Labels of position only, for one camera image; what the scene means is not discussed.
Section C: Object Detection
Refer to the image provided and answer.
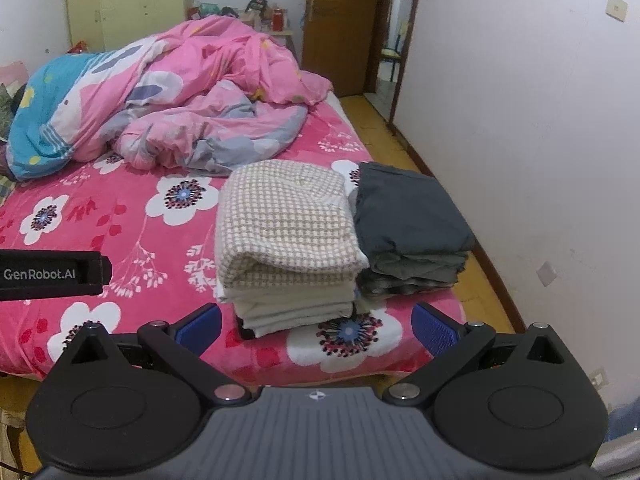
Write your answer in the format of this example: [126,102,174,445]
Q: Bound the cluttered bedside table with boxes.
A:
[186,0,297,56]

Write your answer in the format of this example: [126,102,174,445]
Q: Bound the green patterned pillow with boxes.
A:
[0,84,26,143]

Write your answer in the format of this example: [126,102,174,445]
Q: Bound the white wall socket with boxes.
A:
[536,261,558,287]

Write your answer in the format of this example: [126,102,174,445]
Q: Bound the white wall switch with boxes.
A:
[605,0,628,23]

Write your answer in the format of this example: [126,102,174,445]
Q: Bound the white folded clothes stack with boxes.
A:
[216,278,357,338]

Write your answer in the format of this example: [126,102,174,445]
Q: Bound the plaid checked pillow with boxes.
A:
[0,176,16,205]

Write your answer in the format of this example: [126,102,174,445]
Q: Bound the dark grey folded clothes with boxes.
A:
[354,162,475,297]

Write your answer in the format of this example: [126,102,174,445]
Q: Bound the pink blue floral duvet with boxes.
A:
[1,16,332,181]

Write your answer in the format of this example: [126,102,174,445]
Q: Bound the brown wooden door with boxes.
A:
[302,0,419,122]

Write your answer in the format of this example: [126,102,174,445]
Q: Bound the pink floral bed sheet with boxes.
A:
[0,96,467,386]

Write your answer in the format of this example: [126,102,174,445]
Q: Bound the beige white houndstooth knit sweater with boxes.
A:
[214,159,369,295]

